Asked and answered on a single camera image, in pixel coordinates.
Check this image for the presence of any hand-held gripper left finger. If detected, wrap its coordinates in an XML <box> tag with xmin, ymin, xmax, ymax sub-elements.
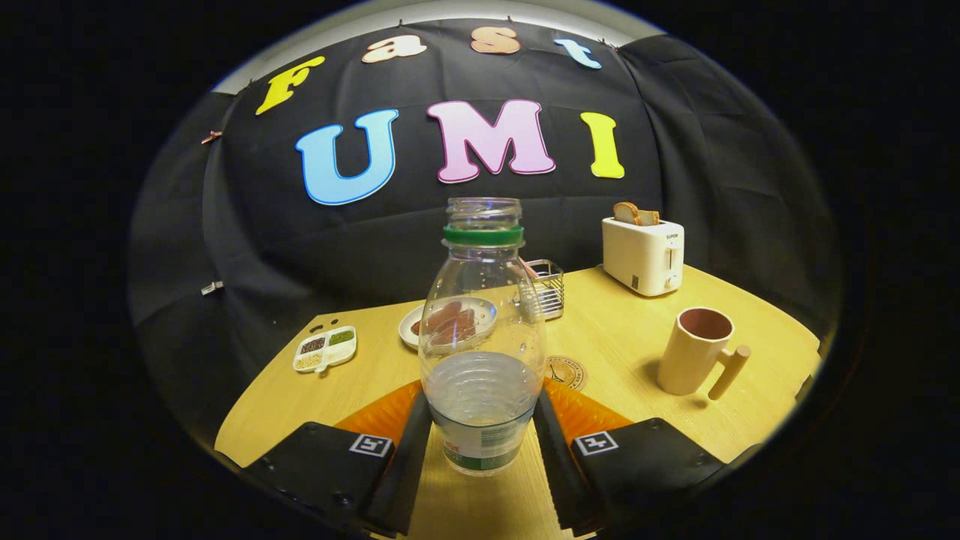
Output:
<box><xmin>240</xmin><ymin>379</ymin><xmax>434</xmax><ymax>537</ymax></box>

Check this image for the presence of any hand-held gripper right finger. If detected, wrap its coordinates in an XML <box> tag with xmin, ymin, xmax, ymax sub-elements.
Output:
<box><xmin>531</xmin><ymin>377</ymin><xmax>728</xmax><ymax>537</ymax></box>

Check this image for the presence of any round cork coaster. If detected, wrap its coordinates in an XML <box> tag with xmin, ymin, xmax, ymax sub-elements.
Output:
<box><xmin>544</xmin><ymin>355</ymin><xmax>588</xmax><ymax>392</ymax></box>

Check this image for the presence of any clear plastic juice bottle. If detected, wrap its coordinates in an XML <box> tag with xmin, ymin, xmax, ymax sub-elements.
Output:
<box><xmin>418</xmin><ymin>196</ymin><xmax>547</xmax><ymax>477</ymax></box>

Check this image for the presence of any cream cup with wooden handle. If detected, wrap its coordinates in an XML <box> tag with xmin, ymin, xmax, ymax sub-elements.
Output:
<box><xmin>658</xmin><ymin>306</ymin><xmax>752</xmax><ymax>401</ymax></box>

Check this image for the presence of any wooden table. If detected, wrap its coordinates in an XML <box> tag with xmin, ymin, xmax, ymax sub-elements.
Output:
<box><xmin>215</xmin><ymin>264</ymin><xmax>822</xmax><ymax>540</ymax></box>

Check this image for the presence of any round beige plate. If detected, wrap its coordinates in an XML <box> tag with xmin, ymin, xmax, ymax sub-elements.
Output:
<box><xmin>398</xmin><ymin>296</ymin><xmax>498</xmax><ymax>352</ymax></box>

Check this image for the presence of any white divided seed tray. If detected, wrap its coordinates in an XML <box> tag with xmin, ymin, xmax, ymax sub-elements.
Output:
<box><xmin>292</xmin><ymin>325</ymin><xmax>358</xmax><ymax>374</ymax></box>

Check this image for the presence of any brown sausage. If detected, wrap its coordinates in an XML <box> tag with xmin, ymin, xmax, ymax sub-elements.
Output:
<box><xmin>431</xmin><ymin>309</ymin><xmax>477</xmax><ymax>346</ymax></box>
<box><xmin>411</xmin><ymin>301</ymin><xmax>462</xmax><ymax>336</ymax></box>

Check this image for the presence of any black backdrop cloth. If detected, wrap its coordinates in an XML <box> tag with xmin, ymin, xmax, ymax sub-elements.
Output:
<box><xmin>127</xmin><ymin>19</ymin><xmax>841</xmax><ymax>443</ymax></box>

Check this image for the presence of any white toaster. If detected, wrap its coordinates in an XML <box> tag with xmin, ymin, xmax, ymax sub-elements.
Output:
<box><xmin>601</xmin><ymin>216</ymin><xmax>686</xmax><ymax>298</ymax></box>

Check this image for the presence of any bread slice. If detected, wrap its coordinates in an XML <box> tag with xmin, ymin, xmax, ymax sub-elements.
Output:
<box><xmin>613</xmin><ymin>201</ymin><xmax>661</xmax><ymax>227</ymax></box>

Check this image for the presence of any metal wire basket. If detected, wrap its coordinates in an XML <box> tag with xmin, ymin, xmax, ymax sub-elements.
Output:
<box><xmin>519</xmin><ymin>259</ymin><xmax>565</xmax><ymax>322</ymax></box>

